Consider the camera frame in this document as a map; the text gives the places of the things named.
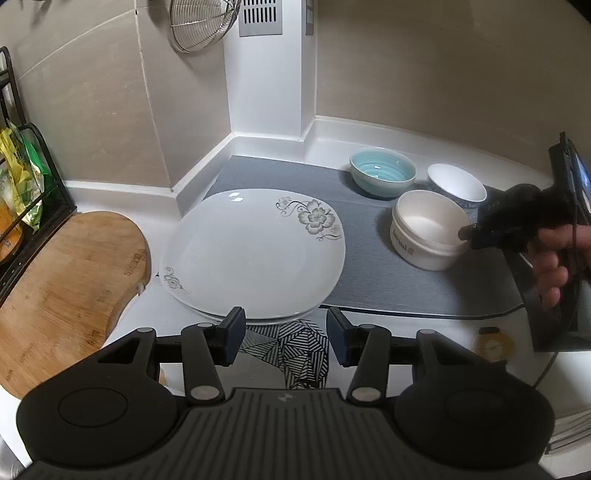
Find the black white geometric plate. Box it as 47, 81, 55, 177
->
240, 318, 329, 389

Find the wooden cutting board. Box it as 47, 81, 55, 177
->
0, 211, 152, 400

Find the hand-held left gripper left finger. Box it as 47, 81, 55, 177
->
95, 306, 247, 401

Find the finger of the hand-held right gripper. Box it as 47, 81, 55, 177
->
458, 220, 498, 251

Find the plain white plate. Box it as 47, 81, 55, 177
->
187, 300, 326, 326

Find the cream bowl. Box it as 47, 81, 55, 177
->
390, 189, 472, 271

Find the orange packet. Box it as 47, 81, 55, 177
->
0, 203, 26, 266

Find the yellow snack packet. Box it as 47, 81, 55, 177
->
0, 128, 35, 217

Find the grey drying mat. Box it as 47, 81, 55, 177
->
201, 154, 527, 319

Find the round tan pad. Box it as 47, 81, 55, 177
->
475, 327, 515, 358

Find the person's right hand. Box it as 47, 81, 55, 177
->
526, 225, 591, 310

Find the white bowl blue pattern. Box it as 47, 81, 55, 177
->
427, 163, 488, 208

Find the metal wire strainer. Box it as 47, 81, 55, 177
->
168, 0, 241, 54

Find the grey vent grille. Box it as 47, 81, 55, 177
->
239, 0, 283, 37

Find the green snack packet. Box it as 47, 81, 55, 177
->
21, 136, 55, 232

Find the teal ribbed bowl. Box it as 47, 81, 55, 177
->
349, 148, 417, 200

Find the black metal rack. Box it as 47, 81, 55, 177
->
0, 46, 77, 310

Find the white square floral plate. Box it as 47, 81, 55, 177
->
159, 188, 346, 320

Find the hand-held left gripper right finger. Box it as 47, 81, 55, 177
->
326, 307, 478, 402

